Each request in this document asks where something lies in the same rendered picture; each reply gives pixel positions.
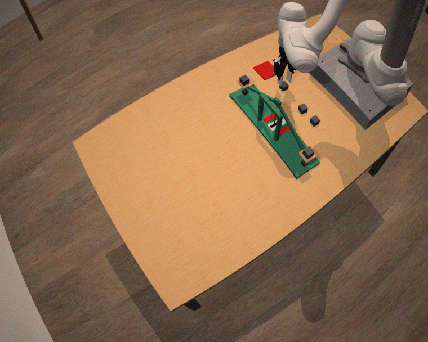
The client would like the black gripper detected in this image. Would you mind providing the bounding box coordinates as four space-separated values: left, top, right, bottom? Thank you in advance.
273 46 296 86

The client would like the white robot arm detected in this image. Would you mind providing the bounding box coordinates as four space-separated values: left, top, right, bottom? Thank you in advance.
278 0 426 106

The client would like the red flat square plate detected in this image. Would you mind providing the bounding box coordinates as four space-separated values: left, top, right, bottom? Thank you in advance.
253 61 275 80

